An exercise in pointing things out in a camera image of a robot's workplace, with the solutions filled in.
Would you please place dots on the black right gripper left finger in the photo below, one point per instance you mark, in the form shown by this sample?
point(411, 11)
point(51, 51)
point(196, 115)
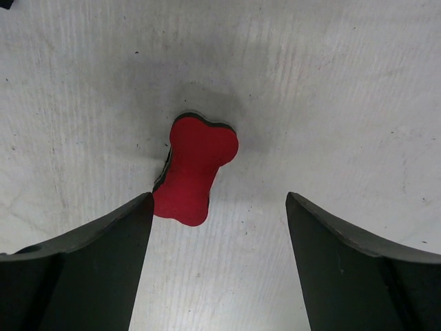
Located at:
point(84, 279)

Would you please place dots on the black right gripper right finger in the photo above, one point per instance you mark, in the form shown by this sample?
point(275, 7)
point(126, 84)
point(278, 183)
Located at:
point(352, 279)

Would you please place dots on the red bone-shaped eraser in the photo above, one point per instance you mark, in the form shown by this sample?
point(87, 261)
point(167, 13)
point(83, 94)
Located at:
point(198, 149)

